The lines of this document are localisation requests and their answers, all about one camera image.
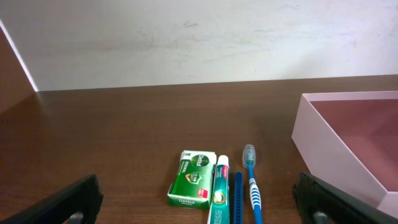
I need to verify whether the dark blue comb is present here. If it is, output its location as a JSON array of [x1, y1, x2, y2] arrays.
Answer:
[[233, 172, 243, 224]]

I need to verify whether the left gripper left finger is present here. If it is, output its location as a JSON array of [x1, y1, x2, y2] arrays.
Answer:
[[1, 174, 104, 224]]

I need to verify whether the white cardboard box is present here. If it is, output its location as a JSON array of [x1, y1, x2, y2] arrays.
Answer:
[[292, 91, 397, 217]]

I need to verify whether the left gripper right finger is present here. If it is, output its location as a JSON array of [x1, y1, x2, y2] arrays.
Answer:
[[292, 172, 397, 224]]

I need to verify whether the green Dettol soap box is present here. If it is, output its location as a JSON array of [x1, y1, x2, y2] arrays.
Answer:
[[167, 150, 217, 210]]

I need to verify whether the green toothpaste tube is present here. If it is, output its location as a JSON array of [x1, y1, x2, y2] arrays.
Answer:
[[207, 155, 230, 224]]

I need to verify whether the blue white toothbrush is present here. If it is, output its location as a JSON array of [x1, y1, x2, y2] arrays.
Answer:
[[243, 144, 263, 224]]

